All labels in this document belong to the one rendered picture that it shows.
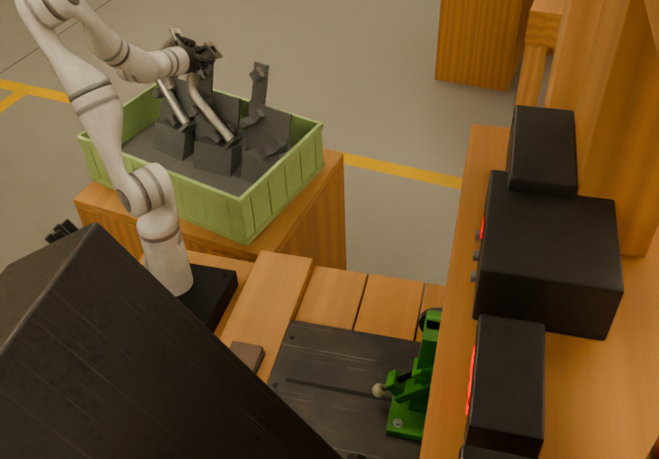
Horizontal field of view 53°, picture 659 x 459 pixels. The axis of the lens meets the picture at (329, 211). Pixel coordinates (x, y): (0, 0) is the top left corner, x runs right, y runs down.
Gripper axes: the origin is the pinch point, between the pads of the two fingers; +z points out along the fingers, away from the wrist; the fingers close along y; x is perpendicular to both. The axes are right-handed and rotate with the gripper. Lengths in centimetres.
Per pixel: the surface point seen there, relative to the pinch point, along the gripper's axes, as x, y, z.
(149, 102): 35.8, 5.4, 13.2
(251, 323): 1, -66, -50
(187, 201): 21.9, -31.6, -17.7
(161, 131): 30.6, -7.1, 2.4
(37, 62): 207, 123, 170
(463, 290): -69, -67, -102
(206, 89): 9.4, -6.2, 4.4
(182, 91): 18.9, -0.9, 7.7
